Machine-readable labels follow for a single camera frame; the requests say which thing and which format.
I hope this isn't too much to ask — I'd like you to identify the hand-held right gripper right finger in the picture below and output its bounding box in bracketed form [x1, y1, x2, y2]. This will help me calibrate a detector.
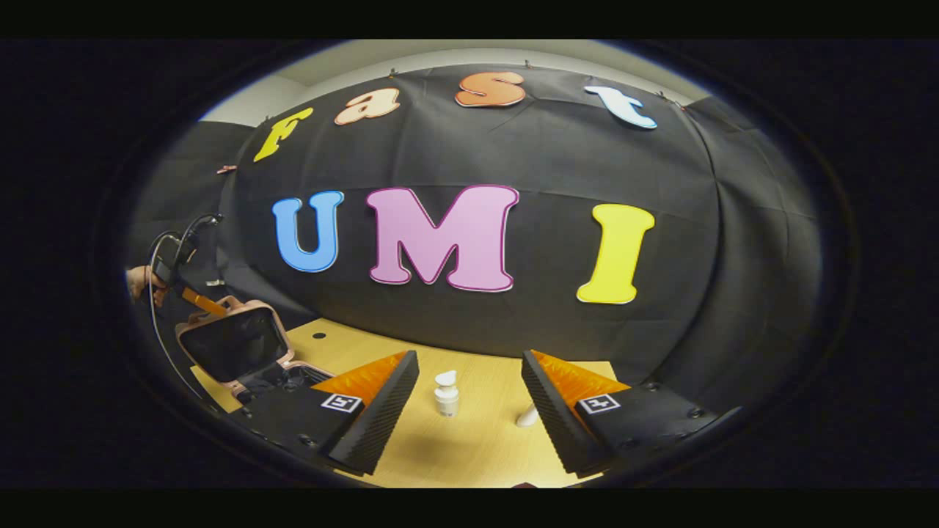
[522, 350, 743, 479]

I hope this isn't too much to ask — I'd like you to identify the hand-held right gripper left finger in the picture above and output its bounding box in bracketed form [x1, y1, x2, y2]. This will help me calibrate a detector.
[231, 351, 420, 476]

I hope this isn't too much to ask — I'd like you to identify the pink suitcase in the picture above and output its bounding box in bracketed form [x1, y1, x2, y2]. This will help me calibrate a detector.
[175, 296, 337, 413]

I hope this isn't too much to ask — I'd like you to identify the white pump bottle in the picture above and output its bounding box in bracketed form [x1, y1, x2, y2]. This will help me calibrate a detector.
[433, 370, 461, 419]

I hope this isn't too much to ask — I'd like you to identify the row of small backdrop clips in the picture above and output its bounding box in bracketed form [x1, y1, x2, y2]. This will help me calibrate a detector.
[209, 61, 687, 288]

